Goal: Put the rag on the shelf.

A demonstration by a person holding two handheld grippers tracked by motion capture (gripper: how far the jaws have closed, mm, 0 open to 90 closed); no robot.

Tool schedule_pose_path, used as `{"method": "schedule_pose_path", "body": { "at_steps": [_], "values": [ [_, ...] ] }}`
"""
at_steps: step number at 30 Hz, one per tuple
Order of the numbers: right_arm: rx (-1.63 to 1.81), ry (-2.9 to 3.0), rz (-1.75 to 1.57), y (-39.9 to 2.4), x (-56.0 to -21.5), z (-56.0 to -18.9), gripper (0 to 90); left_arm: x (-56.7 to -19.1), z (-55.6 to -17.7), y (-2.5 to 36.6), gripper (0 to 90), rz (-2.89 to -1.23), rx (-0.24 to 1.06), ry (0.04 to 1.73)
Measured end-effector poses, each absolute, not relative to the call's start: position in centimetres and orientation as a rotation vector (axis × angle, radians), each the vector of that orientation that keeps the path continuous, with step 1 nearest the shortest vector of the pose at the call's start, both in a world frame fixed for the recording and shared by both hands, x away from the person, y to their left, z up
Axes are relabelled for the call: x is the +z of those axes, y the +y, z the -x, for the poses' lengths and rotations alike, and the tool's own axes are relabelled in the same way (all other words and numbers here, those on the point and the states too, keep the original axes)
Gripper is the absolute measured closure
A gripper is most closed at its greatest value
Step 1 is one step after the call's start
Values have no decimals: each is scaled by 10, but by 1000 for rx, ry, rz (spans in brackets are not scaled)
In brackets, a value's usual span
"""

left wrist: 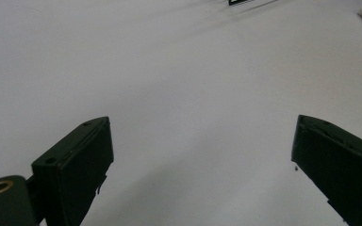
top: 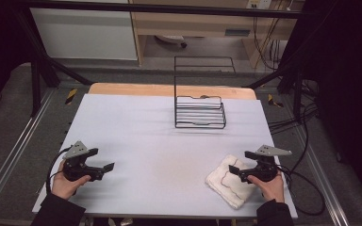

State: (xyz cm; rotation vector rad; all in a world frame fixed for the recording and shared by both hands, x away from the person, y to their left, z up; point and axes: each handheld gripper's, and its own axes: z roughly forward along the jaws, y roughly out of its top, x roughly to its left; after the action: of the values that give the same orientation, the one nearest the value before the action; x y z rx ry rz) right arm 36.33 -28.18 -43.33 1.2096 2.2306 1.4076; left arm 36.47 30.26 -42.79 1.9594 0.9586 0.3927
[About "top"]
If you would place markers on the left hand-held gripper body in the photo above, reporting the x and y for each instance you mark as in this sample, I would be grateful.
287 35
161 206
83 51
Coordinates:
75 150

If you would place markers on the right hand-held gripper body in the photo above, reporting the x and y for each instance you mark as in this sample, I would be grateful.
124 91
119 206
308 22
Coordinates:
267 168

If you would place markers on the white towel with red stitching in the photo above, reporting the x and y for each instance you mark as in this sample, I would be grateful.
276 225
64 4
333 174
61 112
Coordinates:
223 183

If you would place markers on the person's right hand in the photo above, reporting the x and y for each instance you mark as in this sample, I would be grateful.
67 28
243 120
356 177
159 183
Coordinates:
271 190

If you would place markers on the person's left hand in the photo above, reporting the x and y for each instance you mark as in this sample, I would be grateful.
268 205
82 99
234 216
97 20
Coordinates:
62 186

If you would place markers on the yellow and black tape strip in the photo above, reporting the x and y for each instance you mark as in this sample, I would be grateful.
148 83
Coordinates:
274 101
71 96

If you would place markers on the wooden table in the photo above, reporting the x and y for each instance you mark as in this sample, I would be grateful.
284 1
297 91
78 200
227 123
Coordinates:
138 88

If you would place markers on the white cabinet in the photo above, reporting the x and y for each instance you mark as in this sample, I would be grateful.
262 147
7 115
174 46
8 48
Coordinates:
81 34

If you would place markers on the black curtain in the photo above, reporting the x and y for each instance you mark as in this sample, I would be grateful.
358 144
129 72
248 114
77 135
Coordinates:
0 37
345 78

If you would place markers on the white chair base with caster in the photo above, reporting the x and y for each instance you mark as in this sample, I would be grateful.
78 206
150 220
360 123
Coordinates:
169 39

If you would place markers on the white power strip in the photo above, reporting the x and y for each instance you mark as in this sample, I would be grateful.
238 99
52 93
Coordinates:
259 3

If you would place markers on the aluminium rail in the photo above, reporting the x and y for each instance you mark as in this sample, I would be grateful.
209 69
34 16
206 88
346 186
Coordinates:
15 150
326 185

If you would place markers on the black metal frame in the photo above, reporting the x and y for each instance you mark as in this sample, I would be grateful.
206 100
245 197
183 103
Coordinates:
169 8

